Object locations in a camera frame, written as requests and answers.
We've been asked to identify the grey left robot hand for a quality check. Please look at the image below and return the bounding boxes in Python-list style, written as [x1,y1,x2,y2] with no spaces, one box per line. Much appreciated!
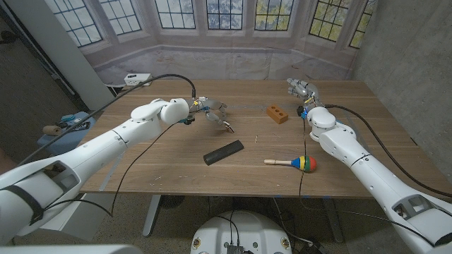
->
[186,97,236,135]

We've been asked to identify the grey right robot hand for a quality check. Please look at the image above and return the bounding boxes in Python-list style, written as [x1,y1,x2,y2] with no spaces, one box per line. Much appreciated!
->
[286,78,324,109]

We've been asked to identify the orange wooden block with holes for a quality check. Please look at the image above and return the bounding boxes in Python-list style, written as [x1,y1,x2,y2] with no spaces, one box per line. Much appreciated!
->
[266,104,290,125]

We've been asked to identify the printed window backdrop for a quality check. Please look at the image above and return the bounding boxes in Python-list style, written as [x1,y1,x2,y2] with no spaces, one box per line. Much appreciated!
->
[44,0,377,85]

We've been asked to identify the black rectangular bar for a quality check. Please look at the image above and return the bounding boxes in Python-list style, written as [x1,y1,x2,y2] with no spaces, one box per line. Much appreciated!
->
[203,139,245,167]

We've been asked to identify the colourful wooden maraca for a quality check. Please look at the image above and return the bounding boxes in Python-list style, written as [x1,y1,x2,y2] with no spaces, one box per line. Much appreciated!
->
[263,155,318,174]

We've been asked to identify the white power strip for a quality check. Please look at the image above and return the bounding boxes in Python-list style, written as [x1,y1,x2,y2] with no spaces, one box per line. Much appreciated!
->
[123,73,155,87]

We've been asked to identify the white table leg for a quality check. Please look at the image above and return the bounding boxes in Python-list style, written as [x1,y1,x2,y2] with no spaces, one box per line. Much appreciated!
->
[142,194,162,238]

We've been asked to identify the grey table leg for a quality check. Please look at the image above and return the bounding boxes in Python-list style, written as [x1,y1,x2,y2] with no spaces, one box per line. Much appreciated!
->
[321,198,345,244]

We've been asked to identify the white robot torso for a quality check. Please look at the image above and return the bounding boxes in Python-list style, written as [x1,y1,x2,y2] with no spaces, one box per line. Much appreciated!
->
[190,210,294,254]

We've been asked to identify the white pillar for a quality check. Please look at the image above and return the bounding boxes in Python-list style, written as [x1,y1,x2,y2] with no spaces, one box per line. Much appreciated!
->
[5,0,116,112]

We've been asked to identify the blue stool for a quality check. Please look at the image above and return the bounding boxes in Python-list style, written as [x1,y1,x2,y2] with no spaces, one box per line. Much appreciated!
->
[36,111,97,158]

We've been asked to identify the white floor platform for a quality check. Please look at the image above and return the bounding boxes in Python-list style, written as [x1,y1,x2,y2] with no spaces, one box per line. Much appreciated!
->
[38,192,118,243]

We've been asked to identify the person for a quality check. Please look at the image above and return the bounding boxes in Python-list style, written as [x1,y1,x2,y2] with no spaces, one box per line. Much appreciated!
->
[0,147,19,176]

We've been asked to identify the thin dark right arm cable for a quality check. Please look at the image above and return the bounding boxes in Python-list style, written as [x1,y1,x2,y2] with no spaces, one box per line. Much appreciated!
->
[297,117,436,248]

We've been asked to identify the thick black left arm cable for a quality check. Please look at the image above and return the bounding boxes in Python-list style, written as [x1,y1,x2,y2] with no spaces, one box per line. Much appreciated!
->
[16,73,197,167]

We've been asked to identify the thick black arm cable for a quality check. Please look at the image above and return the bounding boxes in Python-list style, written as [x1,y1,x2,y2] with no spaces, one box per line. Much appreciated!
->
[323,103,452,199]
[16,73,197,167]

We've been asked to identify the black power strip cord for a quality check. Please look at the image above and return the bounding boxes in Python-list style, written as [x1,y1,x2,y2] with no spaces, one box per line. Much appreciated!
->
[105,81,145,96]

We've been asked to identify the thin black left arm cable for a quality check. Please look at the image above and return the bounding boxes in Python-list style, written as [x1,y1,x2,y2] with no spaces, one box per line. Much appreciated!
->
[42,121,177,218]

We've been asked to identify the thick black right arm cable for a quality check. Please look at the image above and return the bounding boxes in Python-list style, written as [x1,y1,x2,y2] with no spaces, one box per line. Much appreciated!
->
[323,103,452,199]

